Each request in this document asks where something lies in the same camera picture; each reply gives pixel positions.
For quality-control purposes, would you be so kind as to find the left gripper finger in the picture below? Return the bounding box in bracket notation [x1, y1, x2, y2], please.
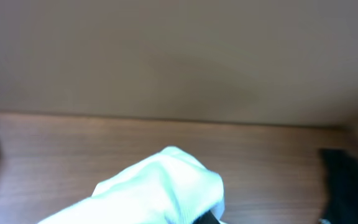
[193, 210, 220, 224]

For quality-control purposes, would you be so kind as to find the white t-shirt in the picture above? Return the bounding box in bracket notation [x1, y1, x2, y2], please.
[42, 146, 225, 224]

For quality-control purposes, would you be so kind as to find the black t-shirt with logo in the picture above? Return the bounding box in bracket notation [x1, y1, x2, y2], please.
[318, 149, 358, 224]

